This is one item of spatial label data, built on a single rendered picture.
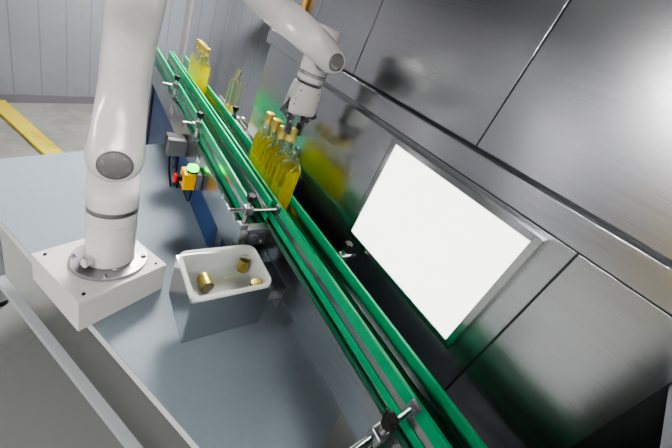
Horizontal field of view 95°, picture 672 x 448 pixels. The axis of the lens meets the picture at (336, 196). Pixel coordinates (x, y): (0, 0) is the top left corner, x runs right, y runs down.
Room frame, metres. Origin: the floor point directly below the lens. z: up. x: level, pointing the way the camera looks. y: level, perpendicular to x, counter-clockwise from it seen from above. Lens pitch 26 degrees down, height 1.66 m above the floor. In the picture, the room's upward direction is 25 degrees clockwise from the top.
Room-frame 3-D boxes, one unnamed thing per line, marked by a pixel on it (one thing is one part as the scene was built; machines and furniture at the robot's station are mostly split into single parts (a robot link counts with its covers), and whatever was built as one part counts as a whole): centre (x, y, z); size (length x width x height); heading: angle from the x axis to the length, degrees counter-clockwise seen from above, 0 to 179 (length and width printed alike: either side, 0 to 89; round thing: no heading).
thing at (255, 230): (0.80, 0.20, 1.02); 0.09 x 0.04 x 0.07; 136
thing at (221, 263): (0.64, 0.19, 0.97); 0.22 x 0.17 x 0.09; 136
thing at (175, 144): (1.23, 0.77, 0.96); 0.08 x 0.08 x 0.08; 46
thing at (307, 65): (0.97, 0.22, 1.60); 0.09 x 0.08 x 0.13; 40
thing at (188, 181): (1.04, 0.56, 0.96); 0.07 x 0.07 x 0.07; 46
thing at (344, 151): (0.88, -0.07, 1.32); 0.90 x 0.03 x 0.34; 46
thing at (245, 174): (1.47, 0.81, 1.09); 1.75 x 0.01 x 0.08; 46
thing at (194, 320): (0.66, 0.17, 0.92); 0.27 x 0.17 x 0.15; 136
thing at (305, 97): (0.98, 0.22, 1.46); 0.10 x 0.07 x 0.11; 136
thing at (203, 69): (1.70, 0.97, 1.19); 0.06 x 0.06 x 0.28; 46
